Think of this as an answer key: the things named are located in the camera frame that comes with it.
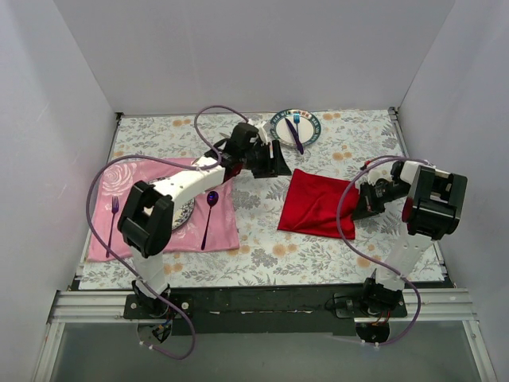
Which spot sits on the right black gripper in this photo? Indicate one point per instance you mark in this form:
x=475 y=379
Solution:
x=366 y=203

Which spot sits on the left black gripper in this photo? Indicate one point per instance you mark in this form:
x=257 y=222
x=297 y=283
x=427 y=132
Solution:
x=271 y=157

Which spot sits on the red cloth napkin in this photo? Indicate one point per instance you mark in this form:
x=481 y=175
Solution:
x=319 y=206

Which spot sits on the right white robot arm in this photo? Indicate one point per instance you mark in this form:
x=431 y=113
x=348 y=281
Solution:
x=433 y=206

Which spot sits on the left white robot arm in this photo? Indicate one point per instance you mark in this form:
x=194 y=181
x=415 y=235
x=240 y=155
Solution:
x=146 y=220

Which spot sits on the purple knife on plate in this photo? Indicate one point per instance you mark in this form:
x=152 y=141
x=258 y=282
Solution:
x=295 y=136

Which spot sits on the white plate blue rim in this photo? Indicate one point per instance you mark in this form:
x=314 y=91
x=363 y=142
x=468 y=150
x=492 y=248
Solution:
x=309 y=127

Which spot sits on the blue fork on plate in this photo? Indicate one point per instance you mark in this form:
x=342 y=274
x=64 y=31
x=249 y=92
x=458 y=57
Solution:
x=296 y=120

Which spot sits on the purple spoon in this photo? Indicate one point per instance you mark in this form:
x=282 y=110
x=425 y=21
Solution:
x=212 y=199

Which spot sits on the pink floral placemat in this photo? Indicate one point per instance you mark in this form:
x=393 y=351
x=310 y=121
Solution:
x=118 y=179

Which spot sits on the blue floral plate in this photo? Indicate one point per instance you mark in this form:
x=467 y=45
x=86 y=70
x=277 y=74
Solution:
x=183 y=214

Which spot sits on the purple fork on placemat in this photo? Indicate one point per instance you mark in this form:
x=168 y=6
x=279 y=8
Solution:
x=114 y=211

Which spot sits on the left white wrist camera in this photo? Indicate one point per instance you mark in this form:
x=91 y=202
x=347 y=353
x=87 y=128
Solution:
x=263 y=131

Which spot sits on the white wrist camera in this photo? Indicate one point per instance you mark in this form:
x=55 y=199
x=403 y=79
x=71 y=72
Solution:
x=263 y=131
x=370 y=177

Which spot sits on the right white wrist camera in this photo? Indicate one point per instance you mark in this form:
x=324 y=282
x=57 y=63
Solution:
x=370 y=177

